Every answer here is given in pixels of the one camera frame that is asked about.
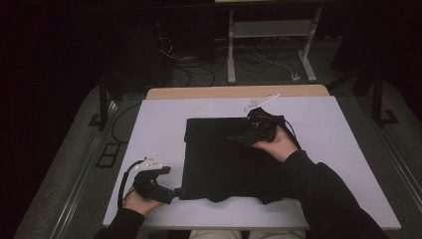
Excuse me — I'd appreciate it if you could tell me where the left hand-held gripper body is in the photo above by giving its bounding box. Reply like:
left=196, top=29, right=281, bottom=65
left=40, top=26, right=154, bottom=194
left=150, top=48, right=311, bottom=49
left=131, top=154, right=176, bottom=205

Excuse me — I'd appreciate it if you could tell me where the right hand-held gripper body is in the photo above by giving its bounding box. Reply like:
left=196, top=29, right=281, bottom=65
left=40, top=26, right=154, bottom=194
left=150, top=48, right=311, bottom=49
left=243, top=93, right=282, bottom=146

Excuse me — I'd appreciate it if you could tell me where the black tank top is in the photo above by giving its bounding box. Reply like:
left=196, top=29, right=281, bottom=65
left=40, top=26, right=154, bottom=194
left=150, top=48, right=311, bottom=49
left=178, top=116, right=301, bottom=205

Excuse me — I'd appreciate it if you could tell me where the person's left hand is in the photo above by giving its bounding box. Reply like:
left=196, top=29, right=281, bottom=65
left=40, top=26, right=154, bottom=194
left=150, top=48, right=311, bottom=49
left=121, top=186, right=164, bottom=216

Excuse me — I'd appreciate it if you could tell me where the person's right hand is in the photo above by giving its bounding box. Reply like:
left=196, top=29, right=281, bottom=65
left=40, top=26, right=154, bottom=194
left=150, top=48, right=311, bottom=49
left=251, top=125, right=299, bottom=163

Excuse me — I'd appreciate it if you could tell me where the white table cover sheet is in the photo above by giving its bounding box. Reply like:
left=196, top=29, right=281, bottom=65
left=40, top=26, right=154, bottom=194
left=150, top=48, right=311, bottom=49
left=103, top=96, right=402, bottom=231

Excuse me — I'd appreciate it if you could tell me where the wooden table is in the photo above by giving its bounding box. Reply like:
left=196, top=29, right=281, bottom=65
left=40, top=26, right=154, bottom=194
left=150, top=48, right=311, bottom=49
left=145, top=84, right=330, bottom=101

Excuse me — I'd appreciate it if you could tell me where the black metal stand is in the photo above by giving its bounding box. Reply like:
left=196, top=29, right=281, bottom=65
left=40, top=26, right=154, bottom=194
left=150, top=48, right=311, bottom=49
left=88, top=75, right=116, bottom=131
left=370, top=65, right=401, bottom=129

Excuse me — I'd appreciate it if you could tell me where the left hand-held gripper cable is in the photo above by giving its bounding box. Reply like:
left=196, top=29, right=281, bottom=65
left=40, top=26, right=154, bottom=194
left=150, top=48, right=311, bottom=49
left=116, top=159, right=146, bottom=210

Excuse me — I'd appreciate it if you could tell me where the hand-held gripper cable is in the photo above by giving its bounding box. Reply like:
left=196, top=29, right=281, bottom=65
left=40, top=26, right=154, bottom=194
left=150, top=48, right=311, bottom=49
left=116, top=159, right=146, bottom=210
left=281, top=116, right=302, bottom=151

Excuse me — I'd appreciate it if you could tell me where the right hand-held gripper cable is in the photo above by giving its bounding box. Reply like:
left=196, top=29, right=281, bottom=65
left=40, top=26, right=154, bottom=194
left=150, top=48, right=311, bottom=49
left=281, top=116, right=302, bottom=151

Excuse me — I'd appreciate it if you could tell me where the black floor frame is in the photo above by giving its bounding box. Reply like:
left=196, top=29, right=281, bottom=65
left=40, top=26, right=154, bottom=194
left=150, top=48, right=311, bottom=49
left=96, top=142, right=121, bottom=169

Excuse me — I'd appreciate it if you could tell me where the white floor cable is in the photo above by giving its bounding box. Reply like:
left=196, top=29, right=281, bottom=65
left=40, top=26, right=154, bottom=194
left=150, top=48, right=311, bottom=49
left=238, top=49, right=295, bottom=77

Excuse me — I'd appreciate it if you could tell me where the metal floor rail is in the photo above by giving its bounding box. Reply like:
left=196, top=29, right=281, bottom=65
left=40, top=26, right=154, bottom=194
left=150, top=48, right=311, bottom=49
left=49, top=99, right=119, bottom=239
left=359, top=99, right=422, bottom=213

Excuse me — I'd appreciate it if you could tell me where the looped black floor cable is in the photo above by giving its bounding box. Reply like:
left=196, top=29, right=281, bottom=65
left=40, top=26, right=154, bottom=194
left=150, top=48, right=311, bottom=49
left=170, top=64, right=217, bottom=89

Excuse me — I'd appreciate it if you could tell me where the grey metal desk frame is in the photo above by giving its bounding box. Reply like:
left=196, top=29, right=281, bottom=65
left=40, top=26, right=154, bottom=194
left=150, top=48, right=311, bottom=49
left=214, top=0, right=323, bottom=85

